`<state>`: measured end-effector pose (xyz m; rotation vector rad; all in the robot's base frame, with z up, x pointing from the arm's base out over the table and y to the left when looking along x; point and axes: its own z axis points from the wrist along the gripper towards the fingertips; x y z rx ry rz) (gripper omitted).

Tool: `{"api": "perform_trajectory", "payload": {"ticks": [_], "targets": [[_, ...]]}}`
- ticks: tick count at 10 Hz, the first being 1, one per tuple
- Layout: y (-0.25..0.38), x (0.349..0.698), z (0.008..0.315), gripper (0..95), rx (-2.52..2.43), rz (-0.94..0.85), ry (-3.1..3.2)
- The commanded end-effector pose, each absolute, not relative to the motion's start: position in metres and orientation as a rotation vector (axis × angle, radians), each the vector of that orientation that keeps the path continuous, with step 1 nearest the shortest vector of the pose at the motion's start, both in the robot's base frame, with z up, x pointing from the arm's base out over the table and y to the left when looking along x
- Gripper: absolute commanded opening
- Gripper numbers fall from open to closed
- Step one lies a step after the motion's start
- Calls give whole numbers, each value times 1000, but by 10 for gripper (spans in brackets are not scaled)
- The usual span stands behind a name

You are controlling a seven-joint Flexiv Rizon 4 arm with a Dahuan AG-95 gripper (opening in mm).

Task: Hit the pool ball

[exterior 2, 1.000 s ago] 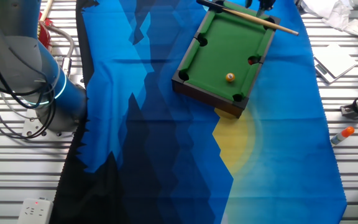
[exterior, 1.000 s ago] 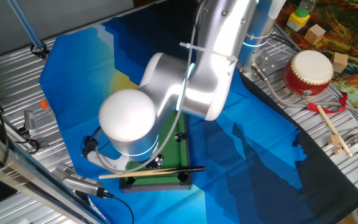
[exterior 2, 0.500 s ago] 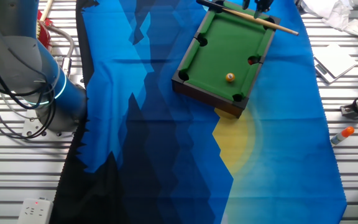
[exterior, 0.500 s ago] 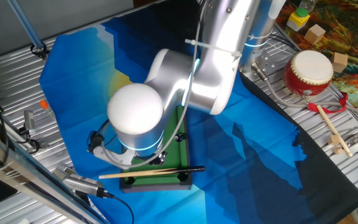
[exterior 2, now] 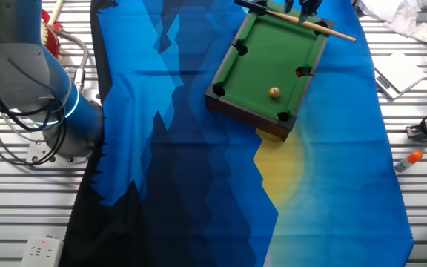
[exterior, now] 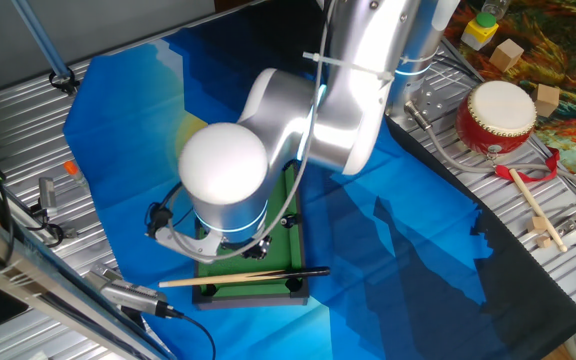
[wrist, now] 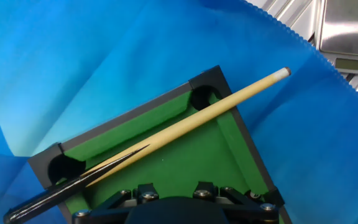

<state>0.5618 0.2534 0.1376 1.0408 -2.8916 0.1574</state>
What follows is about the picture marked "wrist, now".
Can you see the mini green pool table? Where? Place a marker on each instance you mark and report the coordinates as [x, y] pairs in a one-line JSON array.
[[182, 155]]

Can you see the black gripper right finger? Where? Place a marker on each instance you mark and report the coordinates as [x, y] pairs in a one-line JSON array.
[[250, 211]]

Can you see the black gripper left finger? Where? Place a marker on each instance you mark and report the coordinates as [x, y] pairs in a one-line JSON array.
[[104, 211]]

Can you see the blue mountain print cloth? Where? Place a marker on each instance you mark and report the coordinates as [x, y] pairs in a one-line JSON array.
[[73, 77]]

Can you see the wooden pool cue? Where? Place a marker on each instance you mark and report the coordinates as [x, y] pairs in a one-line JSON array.
[[182, 127]]

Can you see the white scale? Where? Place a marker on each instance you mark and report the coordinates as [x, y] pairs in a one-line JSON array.
[[350, 34]]

